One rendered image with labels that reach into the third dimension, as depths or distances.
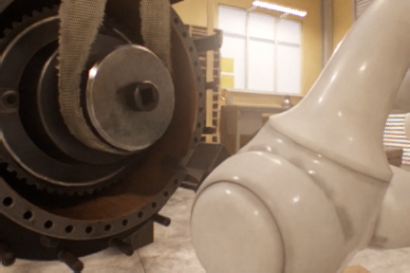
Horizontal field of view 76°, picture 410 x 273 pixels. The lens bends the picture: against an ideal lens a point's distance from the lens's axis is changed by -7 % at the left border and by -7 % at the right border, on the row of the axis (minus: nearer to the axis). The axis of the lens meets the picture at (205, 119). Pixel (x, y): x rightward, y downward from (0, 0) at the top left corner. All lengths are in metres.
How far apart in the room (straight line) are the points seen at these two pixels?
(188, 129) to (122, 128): 0.21
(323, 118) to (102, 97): 0.25
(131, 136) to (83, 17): 0.16
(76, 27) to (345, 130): 0.33
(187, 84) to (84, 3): 0.25
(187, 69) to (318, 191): 0.42
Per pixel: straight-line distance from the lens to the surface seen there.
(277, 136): 0.20
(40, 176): 0.49
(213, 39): 0.59
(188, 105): 0.56
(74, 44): 0.39
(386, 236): 0.34
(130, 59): 0.38
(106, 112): 0.36
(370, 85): 0.21
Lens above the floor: 0.82
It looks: level
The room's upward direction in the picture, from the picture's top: 1 degrees clockwise
